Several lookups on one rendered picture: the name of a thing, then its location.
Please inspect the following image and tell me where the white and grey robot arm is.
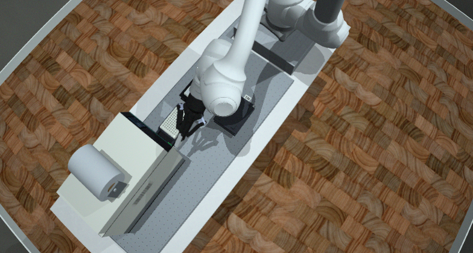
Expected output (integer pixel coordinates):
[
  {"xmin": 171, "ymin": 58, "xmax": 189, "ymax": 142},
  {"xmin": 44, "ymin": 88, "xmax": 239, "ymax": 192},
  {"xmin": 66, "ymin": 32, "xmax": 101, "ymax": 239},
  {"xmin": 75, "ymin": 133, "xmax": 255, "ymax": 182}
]
[{"xmin": 189, "ymin": 0, "xmax": 349, "ymax": 117}]

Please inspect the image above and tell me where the white foil roll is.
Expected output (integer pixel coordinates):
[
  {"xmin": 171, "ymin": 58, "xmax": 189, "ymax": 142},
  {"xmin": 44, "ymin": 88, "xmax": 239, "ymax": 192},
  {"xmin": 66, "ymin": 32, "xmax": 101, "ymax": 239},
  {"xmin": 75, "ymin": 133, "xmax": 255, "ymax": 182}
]
[{"xmin": 68, "ymin": 144, "xmax": 125, "ymax": 202}]

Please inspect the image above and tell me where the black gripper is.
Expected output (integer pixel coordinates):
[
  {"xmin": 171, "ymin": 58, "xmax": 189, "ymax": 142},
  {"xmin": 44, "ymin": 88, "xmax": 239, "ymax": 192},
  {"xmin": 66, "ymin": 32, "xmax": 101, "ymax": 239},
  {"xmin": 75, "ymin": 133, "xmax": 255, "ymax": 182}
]
[{"xmin": 174, "ymin": 93, "xmax": 207, "ymax": 148}]

